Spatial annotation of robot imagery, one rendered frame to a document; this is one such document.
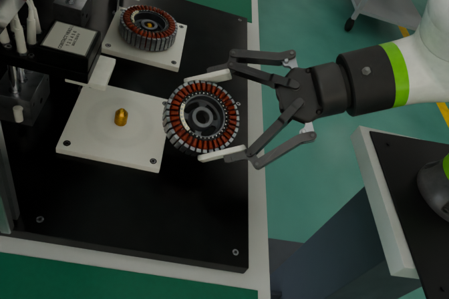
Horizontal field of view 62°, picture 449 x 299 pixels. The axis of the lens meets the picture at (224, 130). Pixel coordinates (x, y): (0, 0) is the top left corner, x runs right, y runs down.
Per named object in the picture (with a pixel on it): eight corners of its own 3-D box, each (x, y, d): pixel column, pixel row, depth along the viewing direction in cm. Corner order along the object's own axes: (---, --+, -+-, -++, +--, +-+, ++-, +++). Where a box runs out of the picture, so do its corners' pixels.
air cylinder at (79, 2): (91, 14, 77) (93, -11, 73) (81, 35, 72) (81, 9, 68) (66, 7, 76) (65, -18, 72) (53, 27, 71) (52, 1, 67)
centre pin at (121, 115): (127, 118, 60) (129, 107, 58) (125, 127, 59) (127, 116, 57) (115, 115, 60) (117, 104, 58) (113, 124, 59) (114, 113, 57)
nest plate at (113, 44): (186, 29, 83) (187, 25, 82) (178, 72, 73) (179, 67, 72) (117, 11, 80) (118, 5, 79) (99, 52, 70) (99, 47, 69)
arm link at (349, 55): (383, 30, 49) (403, 96, 47) (364, 63, 60) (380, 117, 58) (336, 41, 49) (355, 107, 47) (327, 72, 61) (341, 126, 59)
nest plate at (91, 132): (171, 105, 67) (172, 100, 66) (158, 173, 57) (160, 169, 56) (85, 84, 64) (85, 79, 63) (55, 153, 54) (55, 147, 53)
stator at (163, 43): (178, 28, 80) (182, 13, 78) (170, 59, 73) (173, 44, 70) (126, 13, 79) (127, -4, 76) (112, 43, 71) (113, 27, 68)
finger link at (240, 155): (258, 148, 54) (262, 168, 54) (224, 156, 55) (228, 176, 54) (257, 147, 53) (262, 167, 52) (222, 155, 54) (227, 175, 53)
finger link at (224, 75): (229, 72, 55) (228, 67, 55) (184, 83, 56) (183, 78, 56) (232, 79, 58) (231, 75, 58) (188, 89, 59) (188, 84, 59)
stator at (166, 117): (223, 86, 61) (232, 77, 57) (238, 152, 58) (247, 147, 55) (156, 90, 56) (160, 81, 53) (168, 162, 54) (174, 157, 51)
